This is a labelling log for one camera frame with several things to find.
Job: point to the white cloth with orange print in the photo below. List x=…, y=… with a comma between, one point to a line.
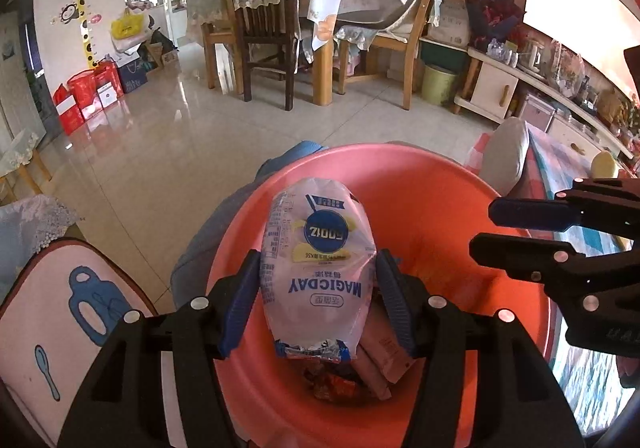
x=322, y=13

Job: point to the blue white checkered tablecloth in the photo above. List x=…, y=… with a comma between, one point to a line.
x=585, y=378

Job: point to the wooden dining table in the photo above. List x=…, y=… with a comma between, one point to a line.
x=322, y=73

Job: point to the light wooden chair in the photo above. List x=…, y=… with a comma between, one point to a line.
x=215, y=35
x=415, y=53

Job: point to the red snack wrapper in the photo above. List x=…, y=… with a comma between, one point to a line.
x=335, y=385

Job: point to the light blue lace cloth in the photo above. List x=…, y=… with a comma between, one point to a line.
x=30, y=223

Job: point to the pink plastic basin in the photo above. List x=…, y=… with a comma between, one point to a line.
x=425, y=208

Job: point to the wooden chair with lace cushion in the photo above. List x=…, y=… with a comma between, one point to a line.
x=17, y=158

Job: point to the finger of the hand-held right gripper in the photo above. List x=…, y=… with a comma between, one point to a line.
x=530, y=213
x=515, y=253

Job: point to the red gift bag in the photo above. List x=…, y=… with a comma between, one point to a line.
x=67, y=108

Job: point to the cream cabinet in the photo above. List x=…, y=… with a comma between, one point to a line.
x=545, y=113

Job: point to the cluster of small bottles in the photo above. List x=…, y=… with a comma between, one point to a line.
x=502, y=50

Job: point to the pink printed cushion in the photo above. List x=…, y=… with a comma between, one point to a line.
x=55, y=328

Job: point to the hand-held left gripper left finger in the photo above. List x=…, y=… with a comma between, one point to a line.
x=240, y=308

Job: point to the glass electric kettle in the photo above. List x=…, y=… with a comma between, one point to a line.
x=534, y=53

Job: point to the light green bin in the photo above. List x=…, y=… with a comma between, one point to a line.
x=439, y=84

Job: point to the grey rounded pad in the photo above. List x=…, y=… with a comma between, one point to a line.
x=505, y=158

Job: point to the puffy white bread bag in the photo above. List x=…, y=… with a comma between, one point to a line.
x=320, y=273

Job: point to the large glass jar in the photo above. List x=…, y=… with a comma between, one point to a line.
x=565, y=63

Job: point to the dark green tub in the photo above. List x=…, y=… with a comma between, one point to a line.
x=442, y=53

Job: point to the yellow apple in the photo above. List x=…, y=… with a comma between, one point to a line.
x=602, y=165

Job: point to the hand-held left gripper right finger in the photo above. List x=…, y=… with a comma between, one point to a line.
x=397, y=308

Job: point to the dark flower bouquet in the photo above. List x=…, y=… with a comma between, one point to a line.
x=490, y=10

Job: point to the dark wooden chair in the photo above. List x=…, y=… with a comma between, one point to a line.
x=265, y=43

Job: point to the yellow bag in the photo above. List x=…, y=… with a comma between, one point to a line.
x=127, y=25

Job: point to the white printed sack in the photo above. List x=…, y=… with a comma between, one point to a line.
x=452, y=23

